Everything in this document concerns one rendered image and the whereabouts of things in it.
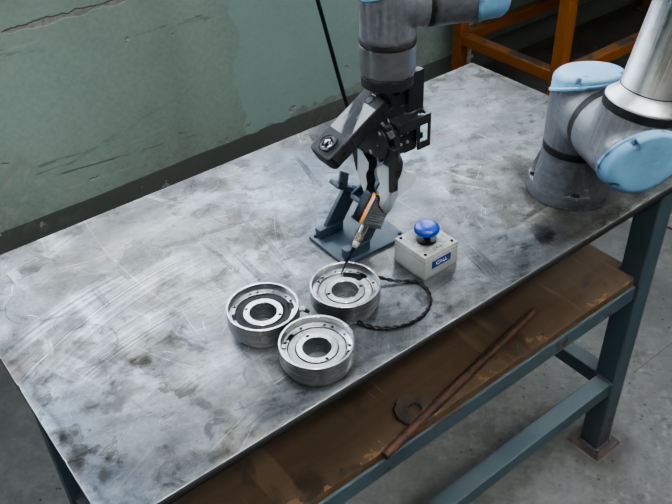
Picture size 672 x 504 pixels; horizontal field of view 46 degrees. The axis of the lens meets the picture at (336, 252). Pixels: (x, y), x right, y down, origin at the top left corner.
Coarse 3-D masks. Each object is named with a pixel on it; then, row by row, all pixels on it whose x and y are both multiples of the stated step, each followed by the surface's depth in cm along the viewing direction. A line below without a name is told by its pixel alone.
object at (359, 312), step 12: (336, 264) 120; (348, 264) 120; (360, 264) 119; (312, 276) 117; (324, 276) 119; (372, 276) 118; (312, 288) 117; (336, 288) 118; (348, 288) 119; (360, 288) 116; (372, 288) 116; (312, 300) 115; (336, 300) 115; (348, 300) 114; (372, 300) 113; (324, 312) 113; (336, 312) 112; (348, 312) 112; (360, 312) 113; (372, 312) 116; (348, 324) 114
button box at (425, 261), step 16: (400, 240) 123; (416, 240) 122; (432, 240) 122; (448, 240) 122; (400, 256) 124; (416, 256) 120; (432, 256) 120; (448, 256) 122; (416, 272) 122; (432, 272) 122
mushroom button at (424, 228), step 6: (420, 222) 121; (426, 222) 121; (432, 222) 121; (414, 228) 121; (420, 228) 120; (426, 228) 120; (432, 228) 120; (438, 228) 121; (420, 234) 120; (426, 234) 120; (432, 234) 120
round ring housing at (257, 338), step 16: (256, 288) 117; (272, 288) 117; (288, 288) 115; (256, 304) 115; (272, 304) 114; (272, 320) 112; (288, 320) 110; (240, 336) 110; (256, 336) 109; (272, 336) 109
